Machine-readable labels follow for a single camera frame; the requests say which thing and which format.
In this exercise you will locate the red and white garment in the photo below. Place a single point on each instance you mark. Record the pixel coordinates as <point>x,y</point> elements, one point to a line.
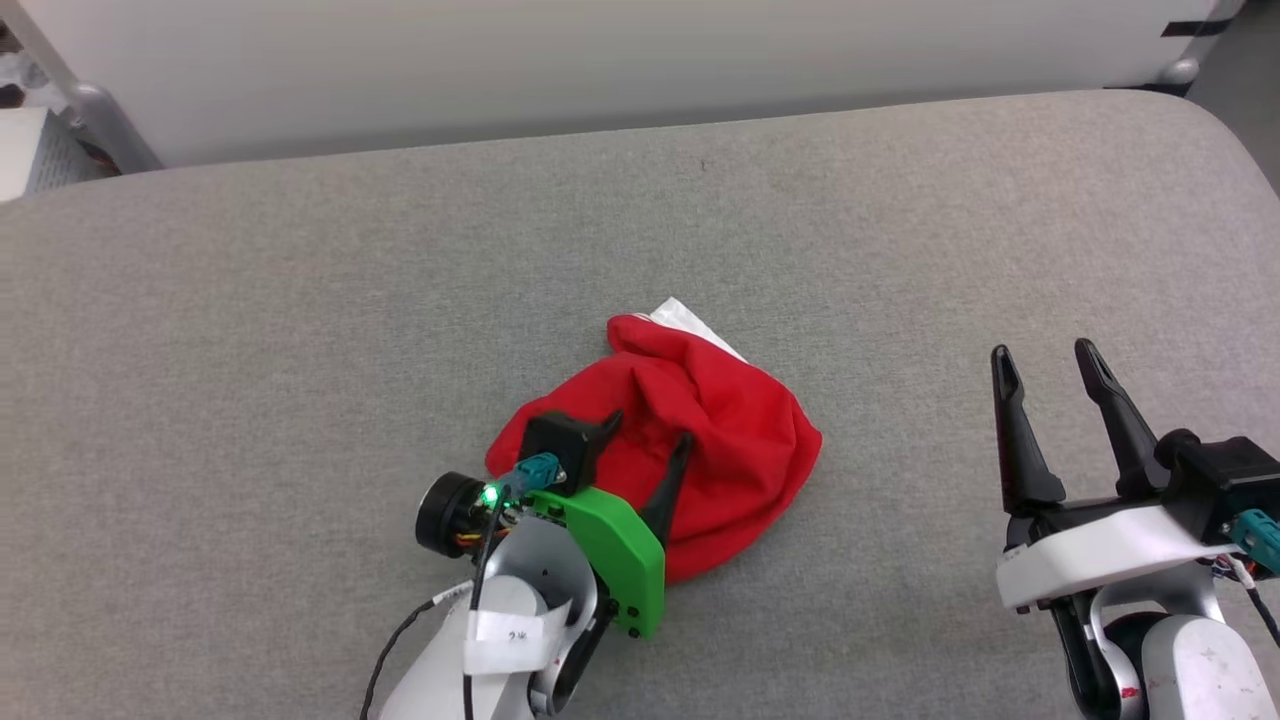
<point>730,430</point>

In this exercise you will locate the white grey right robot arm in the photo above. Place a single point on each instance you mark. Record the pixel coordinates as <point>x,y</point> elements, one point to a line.
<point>1190,670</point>

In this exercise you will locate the grey fabric sofa cushion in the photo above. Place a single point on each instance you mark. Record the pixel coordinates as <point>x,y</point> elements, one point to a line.
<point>400,300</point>

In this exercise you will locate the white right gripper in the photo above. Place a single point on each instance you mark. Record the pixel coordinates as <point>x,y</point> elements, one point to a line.
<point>1100,555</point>

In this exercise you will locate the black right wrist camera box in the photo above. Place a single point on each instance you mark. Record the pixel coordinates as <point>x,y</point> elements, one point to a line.
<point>1225,480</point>

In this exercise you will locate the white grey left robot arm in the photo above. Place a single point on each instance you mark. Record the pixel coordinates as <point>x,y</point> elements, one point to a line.
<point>520,670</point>

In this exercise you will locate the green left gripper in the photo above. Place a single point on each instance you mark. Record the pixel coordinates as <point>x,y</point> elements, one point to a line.
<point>615,545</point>

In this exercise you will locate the black tape strip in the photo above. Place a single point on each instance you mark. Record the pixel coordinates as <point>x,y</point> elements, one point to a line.
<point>1195,28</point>

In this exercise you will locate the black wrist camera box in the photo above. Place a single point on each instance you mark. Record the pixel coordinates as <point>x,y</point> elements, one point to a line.
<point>1225,480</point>
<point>560,445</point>

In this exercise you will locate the round grey metal foot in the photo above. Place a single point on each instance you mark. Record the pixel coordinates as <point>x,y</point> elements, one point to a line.
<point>1178,72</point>

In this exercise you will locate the grey metal frame post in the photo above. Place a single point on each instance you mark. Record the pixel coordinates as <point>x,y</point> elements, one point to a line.
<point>100,115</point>

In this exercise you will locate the white equipment box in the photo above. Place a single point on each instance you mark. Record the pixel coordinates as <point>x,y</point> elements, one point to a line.
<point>40,150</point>

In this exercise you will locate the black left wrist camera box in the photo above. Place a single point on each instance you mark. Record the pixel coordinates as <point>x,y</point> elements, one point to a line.
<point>560,445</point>

